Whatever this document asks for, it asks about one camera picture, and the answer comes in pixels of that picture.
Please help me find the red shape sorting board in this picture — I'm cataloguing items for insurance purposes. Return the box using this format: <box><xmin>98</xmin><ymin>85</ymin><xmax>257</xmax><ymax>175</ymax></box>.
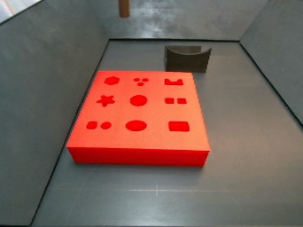
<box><xmin>66</xmin><ymin>71</ymin><xmax>210</xmax><ymax>167</ymax></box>

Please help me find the black curved peg holder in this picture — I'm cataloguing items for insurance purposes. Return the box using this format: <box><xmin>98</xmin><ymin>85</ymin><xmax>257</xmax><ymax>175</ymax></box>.
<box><xmin>164</xmin><ymin>45</ymin><xmax>212</xmax><ymax>73</ymax></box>

